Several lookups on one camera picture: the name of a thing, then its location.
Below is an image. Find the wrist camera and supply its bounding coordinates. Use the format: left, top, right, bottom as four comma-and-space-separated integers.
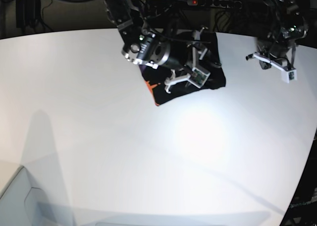
188, 67, 210, 88
281, 69, 297, 83

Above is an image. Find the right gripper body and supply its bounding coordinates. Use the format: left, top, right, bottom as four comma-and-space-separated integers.
163, 28, 215, 94

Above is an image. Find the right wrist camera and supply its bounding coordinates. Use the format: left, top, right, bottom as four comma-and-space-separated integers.
188, 67, 210, 88

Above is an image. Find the black device on floor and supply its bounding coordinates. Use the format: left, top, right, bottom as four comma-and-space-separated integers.
15, 0, 41, 29

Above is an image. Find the grey plastic bin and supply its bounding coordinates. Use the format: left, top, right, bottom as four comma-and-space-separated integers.
0, 168, 42, 226

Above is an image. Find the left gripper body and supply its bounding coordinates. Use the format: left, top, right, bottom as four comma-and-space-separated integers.
246, 47, 296, 70

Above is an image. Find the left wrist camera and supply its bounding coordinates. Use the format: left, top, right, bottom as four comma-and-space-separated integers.
281, 69, 297, 83

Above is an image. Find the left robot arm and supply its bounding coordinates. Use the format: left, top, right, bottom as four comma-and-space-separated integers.
246, 0, 309, 71

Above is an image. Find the black power strip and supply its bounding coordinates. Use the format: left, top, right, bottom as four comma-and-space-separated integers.
187, 0, 242, 9

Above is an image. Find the black printed t-shirt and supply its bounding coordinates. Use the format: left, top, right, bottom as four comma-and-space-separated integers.
139, 32, 226, 106

